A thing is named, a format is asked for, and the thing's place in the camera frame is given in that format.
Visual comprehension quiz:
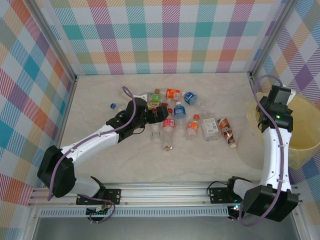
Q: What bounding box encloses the red label cola bottle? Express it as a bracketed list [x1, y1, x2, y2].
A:
[160, 107, 176, 152]

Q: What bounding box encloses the black base cable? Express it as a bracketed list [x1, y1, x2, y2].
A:
[206, 180, 228, 198]

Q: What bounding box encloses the white slotted cable duct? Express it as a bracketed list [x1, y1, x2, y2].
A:
[39, 208, 230, 218]

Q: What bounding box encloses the red drink carton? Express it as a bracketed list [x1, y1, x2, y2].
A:
[147, 100, 168, 110]

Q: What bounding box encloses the small circuit board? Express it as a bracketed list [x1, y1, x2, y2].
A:
[85, 204, 112, 225]
[228, 203, 247, 221]

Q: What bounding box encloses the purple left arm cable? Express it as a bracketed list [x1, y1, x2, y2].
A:
[46, 86, 138, 201]

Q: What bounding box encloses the aluminium table edge rail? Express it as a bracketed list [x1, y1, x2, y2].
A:
[56, 76, 79, 151]

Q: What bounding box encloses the small clear plastic bottle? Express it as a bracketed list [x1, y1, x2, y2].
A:
[150, 122, 162, 143]

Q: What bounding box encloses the brown chocolate drink bottle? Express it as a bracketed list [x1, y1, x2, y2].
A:
[216, 117, 238, 150]

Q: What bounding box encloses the short purple base cable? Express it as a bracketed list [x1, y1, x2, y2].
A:
[86, 194, 116, 225]

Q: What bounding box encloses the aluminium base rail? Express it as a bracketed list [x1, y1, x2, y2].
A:
[27, 181, 305, 208]

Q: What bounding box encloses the crushed blue label bottle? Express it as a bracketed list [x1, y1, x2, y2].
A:
[182, 91, 206, 110]

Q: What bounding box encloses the aluminium frame post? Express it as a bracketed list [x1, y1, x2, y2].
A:
[29, 0, 78, 85]
[248, 0, 296, 77]

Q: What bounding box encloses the yellow plastic bin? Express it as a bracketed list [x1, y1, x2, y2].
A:
[246, 91, 320, 170]

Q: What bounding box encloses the orange label bottle brown cap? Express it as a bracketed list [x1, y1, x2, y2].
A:
[154, 87, 183, 100]

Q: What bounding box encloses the clear rectangular bottle white label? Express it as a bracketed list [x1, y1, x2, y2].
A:
[201, 112, 222, 142]

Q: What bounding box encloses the blue label bottle white cap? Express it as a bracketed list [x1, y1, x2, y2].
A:
[173, 100, 188, 131]

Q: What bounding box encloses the round waste bin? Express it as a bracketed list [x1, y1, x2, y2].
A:
[236, 91, 320, 171]

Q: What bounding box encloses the green label bottle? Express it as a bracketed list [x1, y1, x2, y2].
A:
[146, 91, 163, 103]

